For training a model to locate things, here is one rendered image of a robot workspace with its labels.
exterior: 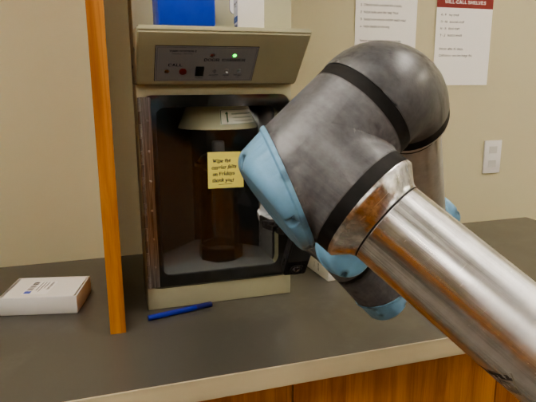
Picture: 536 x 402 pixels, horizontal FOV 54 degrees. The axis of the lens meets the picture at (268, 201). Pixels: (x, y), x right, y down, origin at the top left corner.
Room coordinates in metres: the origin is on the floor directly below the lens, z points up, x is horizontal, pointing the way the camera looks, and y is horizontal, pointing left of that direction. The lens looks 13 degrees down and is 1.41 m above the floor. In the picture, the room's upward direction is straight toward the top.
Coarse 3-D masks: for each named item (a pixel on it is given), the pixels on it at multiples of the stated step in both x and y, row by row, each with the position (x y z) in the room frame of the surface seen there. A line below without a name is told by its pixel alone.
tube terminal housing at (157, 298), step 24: (144, 0) 1.05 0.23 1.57; (216, 0) 1.09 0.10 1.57; (264, 0) 1.12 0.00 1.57; (288, 0) 1.14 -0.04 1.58; (144, 24) 1.05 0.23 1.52; (216, 24) 1.09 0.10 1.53; (264, 24) 1.12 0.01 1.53; (288, 24) 1.14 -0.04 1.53; (144, 96) 1.05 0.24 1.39; (288, 96) 1.14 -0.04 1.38; (144, 240) 1.04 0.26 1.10; (144, 264) 1.09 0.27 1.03; (144, 288) 1.14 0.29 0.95; (168, 288) 1.06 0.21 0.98; (192, 288) 1.07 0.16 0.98; (216, 288) 1.09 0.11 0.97; (240, 288) 1.10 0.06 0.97; (264, 288) 1.12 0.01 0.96; (288, 288) 1.14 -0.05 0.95
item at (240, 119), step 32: (160, 96) 1.05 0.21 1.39; (192, 96) 1.06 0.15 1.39; (224, 96) 1.08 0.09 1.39; (256, 96) 1.10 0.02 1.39; (160, 128) 1.05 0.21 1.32; (192, 128) 1.06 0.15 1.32; (224, 128) 1.08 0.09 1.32; (256, 128) 1.10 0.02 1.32; (160, 160) 1.04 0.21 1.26; (192, 160) 1.06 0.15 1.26; (160, 192) 1.04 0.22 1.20; (192, 192) 1.06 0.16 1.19; (224, 192) 1.08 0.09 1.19; (160, 224) 1.04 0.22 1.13; (192, 224) 1.06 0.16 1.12; (224, 224) 1.08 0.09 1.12; (256, 224) 1.10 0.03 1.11; (160, 256) 1.04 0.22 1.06; (192, 256) 1.06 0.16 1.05; (224, 256) 1.08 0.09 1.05; (256, 256) 1.10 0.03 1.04; (160, 288) 1.04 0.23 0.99
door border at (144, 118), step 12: (144, 108) 1.04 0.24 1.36; (144, 120) 1.04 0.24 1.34; (144, 132) 1.04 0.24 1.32; (144, 144) 1.04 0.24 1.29; (144, 156) 1.03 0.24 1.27; (144, 168) 1.03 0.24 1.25; (144, 192) 1.03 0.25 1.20; (144, 216) 1.03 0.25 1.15; (156, 228) 1.04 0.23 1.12; (156, 240) 1.04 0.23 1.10; (156, 252) 1.04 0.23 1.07; (156, 264) 1.04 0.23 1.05; (156, 276) 1.04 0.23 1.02
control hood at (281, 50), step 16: (144, 32) 0.94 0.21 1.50; (160, 32) 0.95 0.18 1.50; (176, 32) 0.96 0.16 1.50; (192, 32) 0.96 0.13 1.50; (208, 32) 0.97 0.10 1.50; (224, 32) 0.98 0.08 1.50; (240, 32) 0.99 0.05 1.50; (256, 32) 1.00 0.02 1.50; (272, 32) 1.01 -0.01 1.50; (288, 32) 1.01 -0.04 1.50; (304, 32) 1.02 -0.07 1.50; (144, 48) 0.96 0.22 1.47; (272, 48) 1.03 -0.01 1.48; (288, 48) 1.04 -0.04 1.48; (304, 48) 1.05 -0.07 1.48; (144, 64) 0.99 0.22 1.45; (256, 64) 1.05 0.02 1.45; (272, 64) 1.06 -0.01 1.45; (288, 64) 1.07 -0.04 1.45; (144, 80) 1.02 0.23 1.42; (256, 80) 1.08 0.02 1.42; (272, 80) 1.09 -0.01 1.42; (288, 80) 1.10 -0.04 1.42
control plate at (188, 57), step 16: (160, 48) 0.97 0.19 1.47; (176, 48) 0.98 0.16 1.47; (192, 48) 0.99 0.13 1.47; (208, 48) 0.99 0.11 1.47; (224, 48) 1.00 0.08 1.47; (240, 48) 1.01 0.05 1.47; (256, 48) 1.02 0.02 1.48; (160, 64) 1.00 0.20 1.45; (176, 64) 1.00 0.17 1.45; (192, 64) 1.01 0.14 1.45; (208, 64) 1.02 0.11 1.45; (224, 64) 1.03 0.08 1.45; (240, 64) 1.04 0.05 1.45; (160, 80) 1.02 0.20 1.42; (176, 80) 1.03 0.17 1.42; (192, 80) 1.04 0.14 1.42; (208, 80) 1.05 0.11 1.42; (224, 80) 1.06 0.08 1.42; (240, 80) 1.07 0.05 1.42
